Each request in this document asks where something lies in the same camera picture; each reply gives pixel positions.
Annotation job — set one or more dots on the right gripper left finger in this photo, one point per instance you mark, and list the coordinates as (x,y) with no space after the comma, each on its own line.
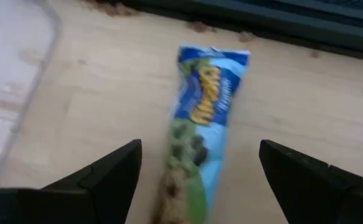
(75,202)

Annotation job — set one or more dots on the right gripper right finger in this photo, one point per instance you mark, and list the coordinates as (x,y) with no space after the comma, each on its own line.
(318,193)

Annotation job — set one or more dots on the dark blue green granola bar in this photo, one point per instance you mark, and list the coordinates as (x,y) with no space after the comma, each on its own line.
(206,93)

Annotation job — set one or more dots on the clear plastic bin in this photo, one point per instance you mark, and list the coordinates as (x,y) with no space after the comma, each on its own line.
(13,62)

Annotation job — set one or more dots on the brown crumb pile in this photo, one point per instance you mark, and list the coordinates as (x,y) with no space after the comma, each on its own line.
(200,27)
(115,9)
(246,36)

